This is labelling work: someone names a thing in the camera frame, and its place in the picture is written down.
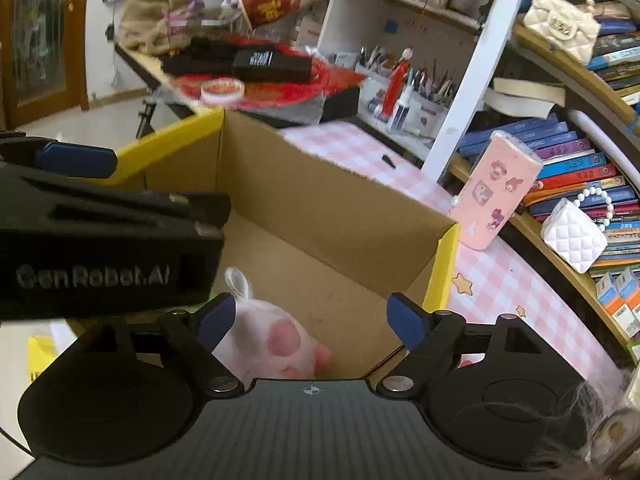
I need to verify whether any yellow cardboard box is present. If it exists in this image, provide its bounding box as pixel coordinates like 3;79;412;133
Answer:
107;112;454;378

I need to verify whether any white pen organizer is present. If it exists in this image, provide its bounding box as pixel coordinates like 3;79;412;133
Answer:
355;65;448;139

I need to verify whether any white quilted pearl purse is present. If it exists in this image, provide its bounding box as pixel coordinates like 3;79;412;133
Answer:
540;186;615;274

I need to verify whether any cream quilted pearl purse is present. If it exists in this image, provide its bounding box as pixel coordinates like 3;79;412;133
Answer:
523;0;601;66

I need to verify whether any pink sticker cylinder holder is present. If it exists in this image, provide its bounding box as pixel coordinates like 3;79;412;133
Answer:
448;130;544;250

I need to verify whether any black rectangular box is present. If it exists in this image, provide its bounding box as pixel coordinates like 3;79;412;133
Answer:
231;50;312;84

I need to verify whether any white glue bottle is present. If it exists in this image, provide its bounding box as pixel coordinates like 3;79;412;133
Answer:
386;84;413;133

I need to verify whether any red round plate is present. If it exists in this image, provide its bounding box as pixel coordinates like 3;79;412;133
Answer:
160;35;364;110

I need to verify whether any pink checkered desk mat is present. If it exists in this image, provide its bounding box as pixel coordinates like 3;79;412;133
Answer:
280;122;623;386

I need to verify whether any pink plush toy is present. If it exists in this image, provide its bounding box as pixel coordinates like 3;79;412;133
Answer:
213;266;331;387

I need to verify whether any row of lower books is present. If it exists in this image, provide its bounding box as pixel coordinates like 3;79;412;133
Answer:
458;112;639;278

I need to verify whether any wooden bookshelf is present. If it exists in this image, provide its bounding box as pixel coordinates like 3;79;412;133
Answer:
418;0;640;361

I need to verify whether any brown plush fabric pile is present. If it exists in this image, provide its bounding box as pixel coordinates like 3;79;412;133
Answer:
118;0;202;56

